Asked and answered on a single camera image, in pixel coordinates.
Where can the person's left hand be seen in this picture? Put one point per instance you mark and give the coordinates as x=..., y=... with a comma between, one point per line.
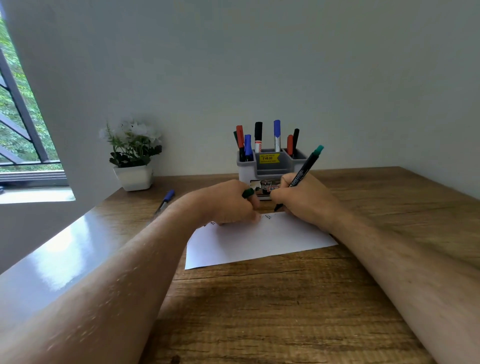
x=221, y=202

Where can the person's right hand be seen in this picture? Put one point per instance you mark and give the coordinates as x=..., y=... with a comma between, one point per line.
x=303, y=202

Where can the person's left fingers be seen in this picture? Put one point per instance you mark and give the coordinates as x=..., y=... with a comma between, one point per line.
x=255, y=208

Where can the person's right fingers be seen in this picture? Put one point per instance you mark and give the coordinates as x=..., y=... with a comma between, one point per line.
x=281, y=197

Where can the green marker cap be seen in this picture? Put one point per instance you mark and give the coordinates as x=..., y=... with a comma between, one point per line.
x=248, y=193

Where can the black marker with teal end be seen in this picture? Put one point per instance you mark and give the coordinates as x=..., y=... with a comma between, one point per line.
x=309, y=162

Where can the person's right forearm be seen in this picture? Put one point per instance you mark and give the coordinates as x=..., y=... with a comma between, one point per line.
x=412, y=270

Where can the person's left forearm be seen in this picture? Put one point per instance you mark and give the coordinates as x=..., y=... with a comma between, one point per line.
x=105, y=292

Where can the grey desk organizer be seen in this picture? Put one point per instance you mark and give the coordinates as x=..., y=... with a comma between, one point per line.
x=268, y=168

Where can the white paper sheet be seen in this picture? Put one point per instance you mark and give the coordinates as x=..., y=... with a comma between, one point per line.
x=255, y=240

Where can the red marker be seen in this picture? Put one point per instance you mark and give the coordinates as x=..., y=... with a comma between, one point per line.
x=240, y=135
x=290, y=144

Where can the white marker with blue cap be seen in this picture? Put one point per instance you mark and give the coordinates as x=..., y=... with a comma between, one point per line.
x=277, y=135

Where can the white marker with black cap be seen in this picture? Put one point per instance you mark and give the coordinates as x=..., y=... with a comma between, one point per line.
x=258, y=135

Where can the dark green marker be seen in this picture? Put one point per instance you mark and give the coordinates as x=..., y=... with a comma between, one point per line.
x=235, y=138

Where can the blue ballpoint pen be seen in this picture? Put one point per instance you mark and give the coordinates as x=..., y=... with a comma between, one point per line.
x=165, y=202

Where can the white potted flower plant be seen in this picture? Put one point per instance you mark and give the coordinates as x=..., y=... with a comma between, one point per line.
x=133, y=157

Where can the dark metal window frame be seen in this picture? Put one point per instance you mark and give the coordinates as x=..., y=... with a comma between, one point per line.
x=26, y=123

